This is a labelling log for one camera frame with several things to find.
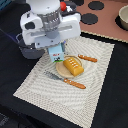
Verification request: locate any grey toy frying pan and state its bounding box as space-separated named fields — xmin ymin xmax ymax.
xmin=60 ymin=1 xmax=76 ymax=16

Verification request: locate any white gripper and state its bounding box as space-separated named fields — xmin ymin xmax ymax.
xmin=20 ymin=11 xmax=81 ymax=49

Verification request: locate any light blue toy carton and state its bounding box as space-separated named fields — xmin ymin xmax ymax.
xmin=48 ymin=45 xmax=64 ymax=62

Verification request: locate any grey toy pot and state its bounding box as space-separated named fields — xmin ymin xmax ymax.
xmin=16 ymin=33 xmax=45 ymax=59

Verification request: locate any round wooden plate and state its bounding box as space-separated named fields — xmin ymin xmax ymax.
xmin=56 ymin=55 xmax=83 ymax=78

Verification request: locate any beige woven placemat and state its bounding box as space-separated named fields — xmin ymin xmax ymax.
xmin=14 ymin=37 xmax=114 ymax=128

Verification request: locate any fork with orange handle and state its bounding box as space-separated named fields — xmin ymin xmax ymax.
xmin=44 ymin=71 xmax=86 ymax=89

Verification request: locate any black table cloth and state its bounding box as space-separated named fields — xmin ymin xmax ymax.
xmin=0 ymin=4 xmax=128 ymax=128

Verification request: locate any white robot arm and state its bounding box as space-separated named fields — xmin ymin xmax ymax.
xmin=20 ymin=0 xmax=81 ymax=49

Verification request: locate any knife with orange handle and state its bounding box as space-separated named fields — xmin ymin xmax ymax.
xmin=78 ymin=54 xmax=98 ymax=62

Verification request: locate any beige bowl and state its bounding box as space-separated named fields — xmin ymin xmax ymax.
xmin=119 ymin=5 xmax=128 ymax=30

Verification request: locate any red toy tomato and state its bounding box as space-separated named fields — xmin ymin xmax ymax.
xmin=60 ymin=2 xmax=67 ymax=11

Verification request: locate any yellow toy bread loaf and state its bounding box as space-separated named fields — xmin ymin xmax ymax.
xmin=63 ymin=57 xmax=84 ymax=76

